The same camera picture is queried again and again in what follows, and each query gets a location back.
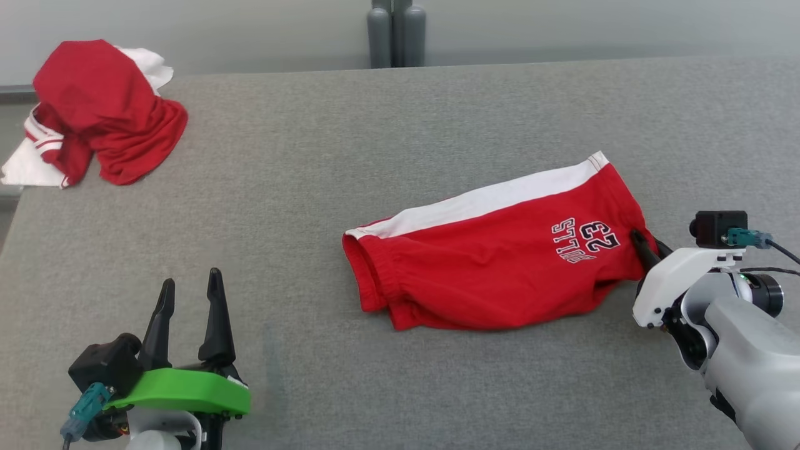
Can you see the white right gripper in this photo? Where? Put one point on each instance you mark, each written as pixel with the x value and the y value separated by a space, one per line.
pixel 665 281

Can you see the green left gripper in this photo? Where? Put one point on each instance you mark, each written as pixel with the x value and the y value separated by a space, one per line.
pixel 187 390

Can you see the red shorts white stripe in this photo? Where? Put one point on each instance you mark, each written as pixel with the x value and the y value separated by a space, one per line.
pixel 487 269

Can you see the red shirt white sleeves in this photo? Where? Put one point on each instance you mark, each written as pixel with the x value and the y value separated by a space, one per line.
pixel 100 106

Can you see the grey fabric sofa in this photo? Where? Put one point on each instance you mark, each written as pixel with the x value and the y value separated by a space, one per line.
pixel 375 156

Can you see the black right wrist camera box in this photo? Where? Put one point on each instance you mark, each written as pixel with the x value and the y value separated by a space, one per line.
pixel 715 228

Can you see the grey metal frame rail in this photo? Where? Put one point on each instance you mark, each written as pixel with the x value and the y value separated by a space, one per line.
pixel 15 94

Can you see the grey upright post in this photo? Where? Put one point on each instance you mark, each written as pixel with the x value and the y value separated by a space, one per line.
pixel 414 34
pixel 379 34

